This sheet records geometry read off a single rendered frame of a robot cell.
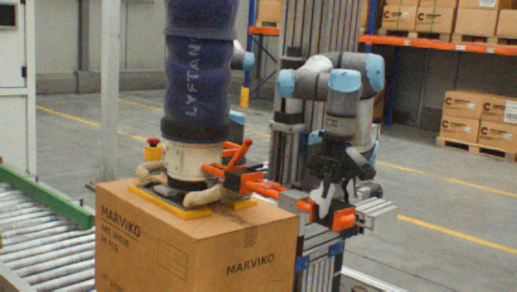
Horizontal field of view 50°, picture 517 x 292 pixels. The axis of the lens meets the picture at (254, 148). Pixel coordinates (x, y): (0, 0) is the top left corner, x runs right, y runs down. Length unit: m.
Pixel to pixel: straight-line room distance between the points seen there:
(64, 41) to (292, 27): 9.90
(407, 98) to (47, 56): 7.02
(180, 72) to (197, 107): 0.12
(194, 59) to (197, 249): 0.56
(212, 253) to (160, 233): 0.19
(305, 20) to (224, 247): 1.13
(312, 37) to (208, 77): 0.77
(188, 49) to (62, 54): 10.45
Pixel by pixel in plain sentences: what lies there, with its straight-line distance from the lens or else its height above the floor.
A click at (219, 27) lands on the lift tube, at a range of 1.70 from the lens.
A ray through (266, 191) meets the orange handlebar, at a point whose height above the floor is 1.20.
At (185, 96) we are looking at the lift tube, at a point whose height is 1.42.
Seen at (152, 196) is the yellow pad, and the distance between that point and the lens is 1.83.
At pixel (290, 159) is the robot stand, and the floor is 1.11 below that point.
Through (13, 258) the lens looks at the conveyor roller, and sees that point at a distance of 2.82.
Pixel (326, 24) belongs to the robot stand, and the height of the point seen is 1.67.
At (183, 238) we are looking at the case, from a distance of 1.60.
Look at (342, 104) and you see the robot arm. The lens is 1.34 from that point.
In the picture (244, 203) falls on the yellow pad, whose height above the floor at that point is 1.09.
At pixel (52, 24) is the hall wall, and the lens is 11.97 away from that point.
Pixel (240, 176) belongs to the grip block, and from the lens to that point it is 1.62.
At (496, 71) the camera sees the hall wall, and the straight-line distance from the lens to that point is 10.21.
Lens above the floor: 1.65
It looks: 12 degrees down
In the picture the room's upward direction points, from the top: 4 degrees clockwise
